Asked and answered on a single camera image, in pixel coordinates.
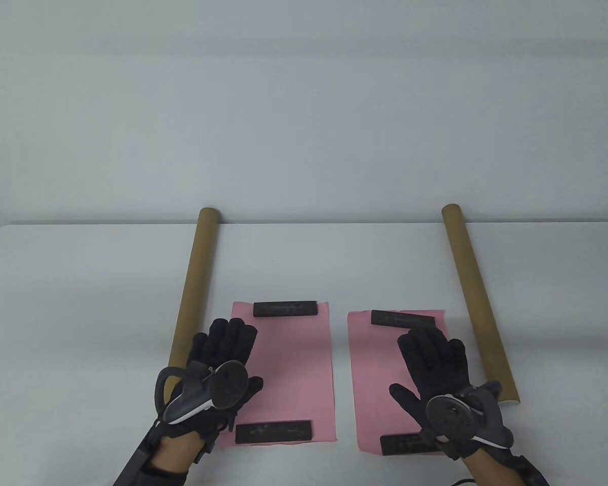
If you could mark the person's left hand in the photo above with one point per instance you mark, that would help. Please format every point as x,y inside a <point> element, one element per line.
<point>228,339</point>

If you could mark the black bar paperweight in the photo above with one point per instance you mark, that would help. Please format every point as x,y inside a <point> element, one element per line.
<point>283,309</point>
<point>395,319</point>
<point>400,444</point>
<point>273,432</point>

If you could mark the brown cardboard mailing tube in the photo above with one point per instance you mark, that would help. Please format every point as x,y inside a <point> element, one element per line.
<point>473,293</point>
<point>197,273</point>

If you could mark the person's left forearm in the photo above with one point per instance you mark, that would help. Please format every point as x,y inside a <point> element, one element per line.
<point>175,453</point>

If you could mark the person's right forearm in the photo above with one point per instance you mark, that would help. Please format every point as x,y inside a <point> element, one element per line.
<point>486,468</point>

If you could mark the gray tracking controller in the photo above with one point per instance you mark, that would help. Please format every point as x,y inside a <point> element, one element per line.
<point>451,412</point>
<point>228,385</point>

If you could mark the person's right hand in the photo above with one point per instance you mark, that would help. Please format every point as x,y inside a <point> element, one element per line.
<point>430,359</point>

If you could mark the pink paper sheet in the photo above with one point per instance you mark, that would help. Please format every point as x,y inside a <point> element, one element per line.
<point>294,364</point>
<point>370,364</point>

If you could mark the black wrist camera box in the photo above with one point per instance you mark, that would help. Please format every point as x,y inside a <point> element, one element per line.
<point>529,471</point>
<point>131,460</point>

